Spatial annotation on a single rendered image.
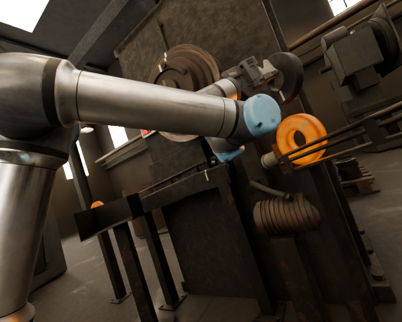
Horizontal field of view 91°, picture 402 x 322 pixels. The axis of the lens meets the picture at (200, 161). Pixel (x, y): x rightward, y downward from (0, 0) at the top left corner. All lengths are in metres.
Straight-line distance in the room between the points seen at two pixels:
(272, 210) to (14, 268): 0.65
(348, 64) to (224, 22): 4.03
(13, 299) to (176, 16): 1.33
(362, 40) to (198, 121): 4.97
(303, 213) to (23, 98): 0.70
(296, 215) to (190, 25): 1.09
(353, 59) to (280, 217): 4.55
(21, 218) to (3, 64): 0.24
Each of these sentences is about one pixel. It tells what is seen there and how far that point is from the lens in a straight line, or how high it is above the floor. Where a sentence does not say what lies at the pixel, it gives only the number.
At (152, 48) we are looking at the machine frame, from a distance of 1.46.
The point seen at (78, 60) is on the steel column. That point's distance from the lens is 7.44.
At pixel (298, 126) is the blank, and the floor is 0.74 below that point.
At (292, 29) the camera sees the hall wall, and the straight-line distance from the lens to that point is 7.64.
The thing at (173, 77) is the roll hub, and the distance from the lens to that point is 1.00.
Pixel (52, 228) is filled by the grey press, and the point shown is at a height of 0.66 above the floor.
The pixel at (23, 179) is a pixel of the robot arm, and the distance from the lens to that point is 0.45.
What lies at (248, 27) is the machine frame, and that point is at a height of 1.29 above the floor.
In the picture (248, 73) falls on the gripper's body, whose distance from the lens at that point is 0.60.
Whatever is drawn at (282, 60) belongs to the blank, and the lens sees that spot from 0.69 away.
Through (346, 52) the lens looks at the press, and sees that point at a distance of 5.10.
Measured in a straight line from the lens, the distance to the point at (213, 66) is 0.98.
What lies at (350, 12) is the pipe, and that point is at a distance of 6.82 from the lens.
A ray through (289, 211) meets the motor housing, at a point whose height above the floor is 0.50.
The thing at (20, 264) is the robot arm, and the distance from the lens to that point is 0.47.
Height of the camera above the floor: 0.70
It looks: 4 degrees up
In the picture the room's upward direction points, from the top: 19 degrees counter-clockwise
